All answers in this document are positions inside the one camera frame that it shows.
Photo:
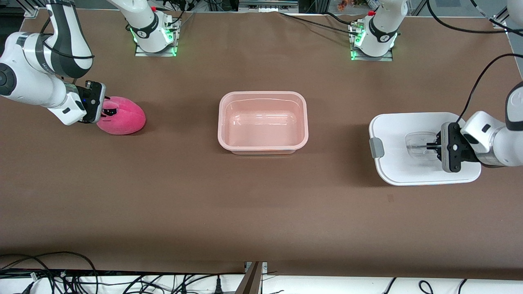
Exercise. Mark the pink plush toy with sunglasses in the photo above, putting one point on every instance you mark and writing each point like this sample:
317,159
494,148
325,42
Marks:
126,120

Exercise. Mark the white box lid grey clips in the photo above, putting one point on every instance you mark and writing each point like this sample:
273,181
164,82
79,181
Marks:
408,167

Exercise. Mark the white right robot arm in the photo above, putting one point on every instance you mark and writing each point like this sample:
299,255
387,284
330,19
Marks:
24,81

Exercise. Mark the pink translucent plastic box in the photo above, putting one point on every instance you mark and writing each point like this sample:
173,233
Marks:
263,126

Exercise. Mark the brown table cover sheet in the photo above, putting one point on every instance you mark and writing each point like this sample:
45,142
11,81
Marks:
261,204

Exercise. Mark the black power plug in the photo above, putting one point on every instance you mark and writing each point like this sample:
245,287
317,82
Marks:
218,286

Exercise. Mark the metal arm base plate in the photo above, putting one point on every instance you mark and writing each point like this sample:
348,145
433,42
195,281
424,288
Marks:
388,58
141,54

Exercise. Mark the aluminium frame corner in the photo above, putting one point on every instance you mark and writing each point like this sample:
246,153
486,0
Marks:
500,18
30,10

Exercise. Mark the aluminium profile post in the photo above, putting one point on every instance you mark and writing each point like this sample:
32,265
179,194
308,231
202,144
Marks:
251,281

